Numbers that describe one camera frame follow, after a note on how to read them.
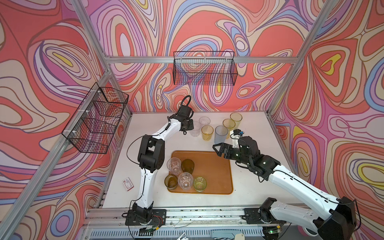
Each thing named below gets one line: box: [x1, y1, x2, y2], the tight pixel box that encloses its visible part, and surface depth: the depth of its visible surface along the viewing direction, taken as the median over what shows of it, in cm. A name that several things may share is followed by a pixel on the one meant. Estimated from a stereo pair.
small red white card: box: [122, 177, 135, 192], surface depth 86 cm
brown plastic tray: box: [168, 150, 234, 195], surface depth 88 cm
